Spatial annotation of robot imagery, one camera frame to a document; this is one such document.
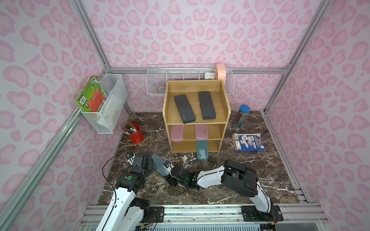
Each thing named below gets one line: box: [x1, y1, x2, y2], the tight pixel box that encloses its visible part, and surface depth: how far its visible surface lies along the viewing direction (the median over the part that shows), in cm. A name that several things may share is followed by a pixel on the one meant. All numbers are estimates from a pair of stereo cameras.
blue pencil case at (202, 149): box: [196, 140, 209, 160], surface depth 95 cm
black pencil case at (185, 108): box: [174, 94, 197, 124], surface depth 78 cm
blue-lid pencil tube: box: [234, 104, 251, 130], surface depth 98 cm
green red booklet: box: [75, 75, 108, 113], surface depth 73 cm
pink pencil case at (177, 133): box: [170, 124, 185, 142], surface depth 86 cm
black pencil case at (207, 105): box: [198, 91, 217, 120], surface depth 80 cm
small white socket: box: [204, 72, 215, 80], surface depth 94 cm
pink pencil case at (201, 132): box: [195, 124, 209, 141], surface depth 86 cm
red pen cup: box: [129, 123, 145, 144], surface depth 102 cm
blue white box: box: [231, 133, 266, 153], surface depth 100 cm
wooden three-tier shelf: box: [162, 79, 231, 154], surface depth 84 cm
